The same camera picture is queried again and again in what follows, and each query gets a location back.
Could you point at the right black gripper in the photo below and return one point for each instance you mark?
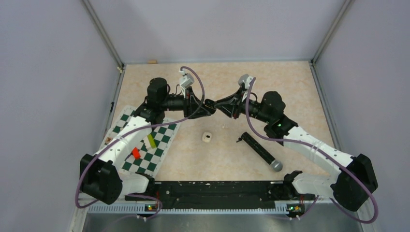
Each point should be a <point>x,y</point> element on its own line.
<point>232,105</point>

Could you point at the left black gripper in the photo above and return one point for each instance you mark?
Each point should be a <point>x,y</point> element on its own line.
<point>193,108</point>

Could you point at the black earbud charging case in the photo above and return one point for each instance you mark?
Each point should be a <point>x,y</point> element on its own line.
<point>210,105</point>

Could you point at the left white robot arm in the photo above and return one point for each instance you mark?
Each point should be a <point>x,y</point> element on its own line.
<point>99,176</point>

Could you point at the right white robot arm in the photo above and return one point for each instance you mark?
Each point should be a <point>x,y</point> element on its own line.
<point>351,179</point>

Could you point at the white earbud charging case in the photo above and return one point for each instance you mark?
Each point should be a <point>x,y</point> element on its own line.
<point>207,137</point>

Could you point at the green white lego brick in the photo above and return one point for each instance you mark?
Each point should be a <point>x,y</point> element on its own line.
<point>149,142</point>

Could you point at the small wooden cork piece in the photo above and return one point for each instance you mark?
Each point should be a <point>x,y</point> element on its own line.
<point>152,61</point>

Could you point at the green white chessboard mat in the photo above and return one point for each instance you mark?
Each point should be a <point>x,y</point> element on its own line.
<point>152,149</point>

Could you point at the black microphone grey head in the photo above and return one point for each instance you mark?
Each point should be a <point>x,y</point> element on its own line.
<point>275,164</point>

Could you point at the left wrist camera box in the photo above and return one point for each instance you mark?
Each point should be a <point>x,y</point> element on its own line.
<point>186,81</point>

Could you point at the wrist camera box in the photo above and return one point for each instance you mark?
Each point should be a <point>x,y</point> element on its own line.
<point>186,81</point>
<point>244,83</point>

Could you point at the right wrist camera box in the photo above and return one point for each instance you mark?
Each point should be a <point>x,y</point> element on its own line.
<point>244,83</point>

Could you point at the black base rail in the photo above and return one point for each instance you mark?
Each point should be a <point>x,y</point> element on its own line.
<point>213,195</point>

